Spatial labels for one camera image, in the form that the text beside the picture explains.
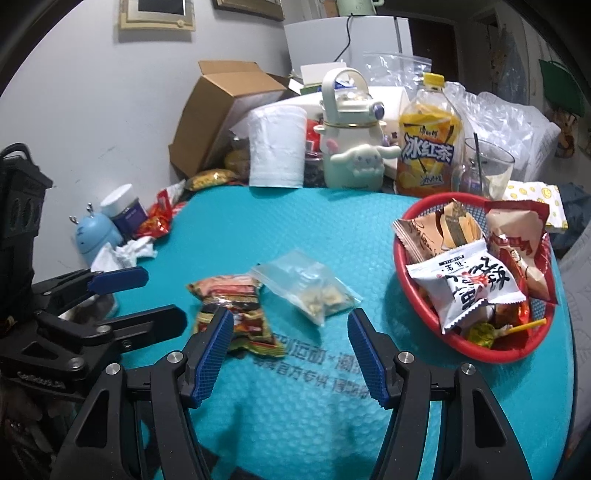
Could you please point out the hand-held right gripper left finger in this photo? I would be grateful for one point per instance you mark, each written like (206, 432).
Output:
(210, 360)

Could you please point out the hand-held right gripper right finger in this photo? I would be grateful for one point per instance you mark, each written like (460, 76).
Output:
(367, 360)

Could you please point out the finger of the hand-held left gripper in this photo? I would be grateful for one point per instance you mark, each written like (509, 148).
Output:
(152, 321)
(117, 279)

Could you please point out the dark multicolour snack packet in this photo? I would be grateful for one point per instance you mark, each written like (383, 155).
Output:
(235, 300)

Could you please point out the clear zip bag of nuts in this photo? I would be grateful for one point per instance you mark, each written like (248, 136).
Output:
(314, 290)

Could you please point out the yellow lollipop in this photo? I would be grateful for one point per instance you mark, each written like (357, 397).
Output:
(482, 333)

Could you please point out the white snack packet black print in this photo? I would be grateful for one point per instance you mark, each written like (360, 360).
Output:
(466, 286)

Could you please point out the red plastic mesh basket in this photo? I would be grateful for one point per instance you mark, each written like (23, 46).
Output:
(503, 353)

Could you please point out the brown striped snack packet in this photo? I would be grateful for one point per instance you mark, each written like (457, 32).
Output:
(425, 235)

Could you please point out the red and gold snack packet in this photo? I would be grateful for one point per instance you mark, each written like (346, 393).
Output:
(510, 316)

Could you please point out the dark red snack packet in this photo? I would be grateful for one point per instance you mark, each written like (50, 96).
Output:
(517, 240)

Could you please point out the crumpled white tissue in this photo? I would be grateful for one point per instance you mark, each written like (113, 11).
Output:
(131, 251)

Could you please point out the small blue humidifier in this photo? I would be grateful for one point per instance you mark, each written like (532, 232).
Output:
(94, 233)

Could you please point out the purple jar white lid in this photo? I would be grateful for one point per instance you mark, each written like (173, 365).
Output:
(129, 217)

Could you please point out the teal bubble mat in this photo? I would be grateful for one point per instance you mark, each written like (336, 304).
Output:
(323, 240)

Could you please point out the yellow snack bag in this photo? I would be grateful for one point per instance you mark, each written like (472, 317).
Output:
(210, 178)

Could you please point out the open cardboard box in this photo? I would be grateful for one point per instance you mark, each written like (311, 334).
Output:
(207, 124)

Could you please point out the cream character water bottle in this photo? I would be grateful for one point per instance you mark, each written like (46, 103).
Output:
(351, 161)

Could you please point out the white paper towel roll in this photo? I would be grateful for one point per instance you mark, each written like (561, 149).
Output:
(274, 147)

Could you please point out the yellow label drink bottle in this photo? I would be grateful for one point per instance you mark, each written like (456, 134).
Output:
(427, 157)

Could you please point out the grey quilted cushion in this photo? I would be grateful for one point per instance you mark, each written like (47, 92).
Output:
(582, 300)

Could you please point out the clear glass cup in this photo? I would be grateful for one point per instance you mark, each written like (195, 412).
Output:
(496, 175)

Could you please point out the yellow smiley paper bag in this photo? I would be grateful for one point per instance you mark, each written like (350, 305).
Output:
(540, 191)

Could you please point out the blue cloth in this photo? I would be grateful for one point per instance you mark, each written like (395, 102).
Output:
(572, 212)

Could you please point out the pile of clear plastic bags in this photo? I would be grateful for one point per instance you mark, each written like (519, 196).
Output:
(508, 120)

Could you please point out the white tissue box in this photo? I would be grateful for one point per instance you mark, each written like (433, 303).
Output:
(318, 74)

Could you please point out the large clear zip bag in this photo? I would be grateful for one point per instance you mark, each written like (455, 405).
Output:
(397, 67)

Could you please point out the gold framed picture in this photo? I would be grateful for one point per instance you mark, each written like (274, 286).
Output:
(249, 7)

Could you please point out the white fridge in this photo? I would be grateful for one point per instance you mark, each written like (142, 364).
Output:
(318, 41)

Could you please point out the dark wooden door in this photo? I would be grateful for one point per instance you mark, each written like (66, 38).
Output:
(438, 46)

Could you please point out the green tote bag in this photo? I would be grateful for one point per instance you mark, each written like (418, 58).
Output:
(563, 85)

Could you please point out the green electric kettle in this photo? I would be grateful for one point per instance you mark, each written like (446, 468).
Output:
(355, 5)

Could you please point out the wall intercom panel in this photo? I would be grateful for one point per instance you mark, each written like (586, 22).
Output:
(157, 11)

